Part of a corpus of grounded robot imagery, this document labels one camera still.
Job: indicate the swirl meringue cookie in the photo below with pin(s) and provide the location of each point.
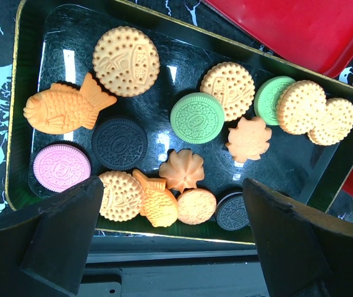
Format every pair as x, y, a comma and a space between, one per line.
182, 170

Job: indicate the pink sandwich cookie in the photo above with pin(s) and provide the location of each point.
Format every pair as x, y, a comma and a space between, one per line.
58, 167

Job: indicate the far right round biscuit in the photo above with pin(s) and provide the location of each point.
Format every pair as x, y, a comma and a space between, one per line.
336, 123

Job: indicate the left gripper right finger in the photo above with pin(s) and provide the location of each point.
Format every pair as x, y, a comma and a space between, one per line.
303, 251

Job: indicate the large round biscuit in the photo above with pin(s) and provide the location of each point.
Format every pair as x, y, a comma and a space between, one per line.
126, 61

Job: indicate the red tin lid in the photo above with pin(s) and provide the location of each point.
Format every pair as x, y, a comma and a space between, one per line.
315, 42

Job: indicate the green sandwich cookie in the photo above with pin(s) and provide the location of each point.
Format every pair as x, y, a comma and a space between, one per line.
267, 96
197, 118

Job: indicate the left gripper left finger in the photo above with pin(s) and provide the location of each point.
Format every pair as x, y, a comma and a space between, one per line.
44, 247

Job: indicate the fish shaped cookie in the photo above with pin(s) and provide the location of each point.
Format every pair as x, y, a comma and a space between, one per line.
62, 109

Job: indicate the black sandwich cookie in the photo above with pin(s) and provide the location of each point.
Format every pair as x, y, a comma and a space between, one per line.
231, 213
119, 143

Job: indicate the lower round biscuit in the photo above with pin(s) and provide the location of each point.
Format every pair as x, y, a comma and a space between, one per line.
122, 196

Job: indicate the small fish cookie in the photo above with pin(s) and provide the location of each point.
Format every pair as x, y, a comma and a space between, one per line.
160, 206

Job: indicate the round biscuit behind green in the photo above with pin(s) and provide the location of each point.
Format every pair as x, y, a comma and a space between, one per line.
232, 85

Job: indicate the plain round orange cookie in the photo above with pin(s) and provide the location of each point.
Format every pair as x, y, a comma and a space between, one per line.
196, 206

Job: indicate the black cookie tray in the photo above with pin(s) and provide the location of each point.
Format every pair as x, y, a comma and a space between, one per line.
143, 95

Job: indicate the maple leaf cookie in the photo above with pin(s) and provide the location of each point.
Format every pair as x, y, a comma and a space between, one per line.
248, 140

